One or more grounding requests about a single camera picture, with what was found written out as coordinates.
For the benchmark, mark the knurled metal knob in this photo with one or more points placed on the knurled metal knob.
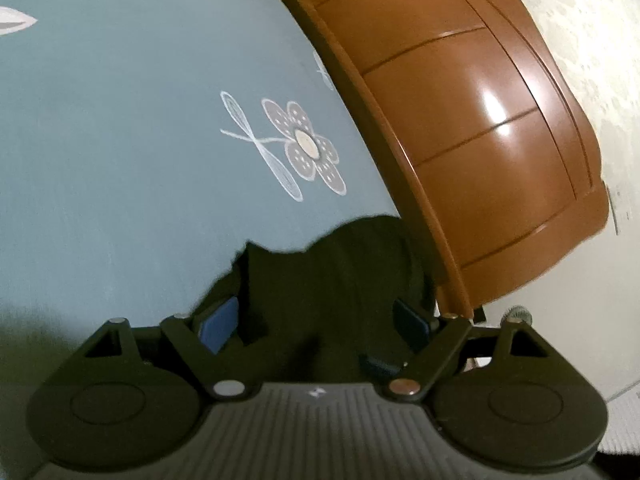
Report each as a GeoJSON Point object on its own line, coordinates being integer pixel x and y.
{"type": "Point", "coordinates": [517, 313]}

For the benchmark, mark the wooden headboard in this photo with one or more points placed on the wooden headboard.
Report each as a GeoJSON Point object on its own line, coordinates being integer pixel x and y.
{"type": "Point", "coordinates": [450, 110]}

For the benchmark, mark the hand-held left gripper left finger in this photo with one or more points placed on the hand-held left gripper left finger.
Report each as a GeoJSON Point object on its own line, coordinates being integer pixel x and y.
{"type": "Point", "coordinates": [220, 324]}

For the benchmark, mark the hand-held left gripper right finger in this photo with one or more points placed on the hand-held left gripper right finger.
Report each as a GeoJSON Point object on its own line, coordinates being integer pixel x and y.
{"type": "Point", "coordinates": [411, 322]}

